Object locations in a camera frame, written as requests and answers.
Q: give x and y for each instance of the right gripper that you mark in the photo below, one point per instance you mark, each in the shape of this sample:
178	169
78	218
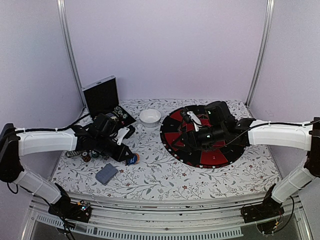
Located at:
191	133

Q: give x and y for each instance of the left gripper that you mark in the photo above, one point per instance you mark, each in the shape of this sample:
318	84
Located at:
120	156

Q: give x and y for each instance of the blue small blind button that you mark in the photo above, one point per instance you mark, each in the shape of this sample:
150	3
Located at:
131	161

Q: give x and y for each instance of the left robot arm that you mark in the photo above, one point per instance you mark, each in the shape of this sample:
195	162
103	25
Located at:
17	142

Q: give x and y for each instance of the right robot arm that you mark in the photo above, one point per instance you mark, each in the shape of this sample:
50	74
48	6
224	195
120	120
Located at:
252	132

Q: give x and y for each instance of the loose blue card deck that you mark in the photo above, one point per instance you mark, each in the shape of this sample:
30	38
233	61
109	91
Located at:
106	174

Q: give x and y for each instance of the green poker chip stack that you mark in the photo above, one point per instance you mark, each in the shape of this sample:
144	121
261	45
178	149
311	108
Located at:
94	154

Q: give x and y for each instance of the round red black poker mat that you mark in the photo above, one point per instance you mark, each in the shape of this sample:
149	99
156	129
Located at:
222	154

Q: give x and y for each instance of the red poker chip stack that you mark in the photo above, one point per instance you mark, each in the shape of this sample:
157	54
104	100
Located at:
85	156

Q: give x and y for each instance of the floral tablecloth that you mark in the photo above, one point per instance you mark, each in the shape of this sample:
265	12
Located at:
159	176

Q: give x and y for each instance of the green twenty poker chip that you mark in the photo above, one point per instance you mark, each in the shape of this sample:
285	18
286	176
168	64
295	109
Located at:
124	116

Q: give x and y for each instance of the white ceramic bowl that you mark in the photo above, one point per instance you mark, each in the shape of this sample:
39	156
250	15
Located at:
150	118

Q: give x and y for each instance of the short poker chip row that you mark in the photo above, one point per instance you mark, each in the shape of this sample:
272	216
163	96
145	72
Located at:
118	110

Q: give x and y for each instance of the ribbed metal cup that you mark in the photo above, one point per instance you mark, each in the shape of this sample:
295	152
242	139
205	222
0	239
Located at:
70	154

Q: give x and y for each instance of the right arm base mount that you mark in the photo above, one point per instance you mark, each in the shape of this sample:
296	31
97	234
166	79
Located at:
265	210

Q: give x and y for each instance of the aluminium frame post left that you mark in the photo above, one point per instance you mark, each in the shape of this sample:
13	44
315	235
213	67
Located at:
69	48

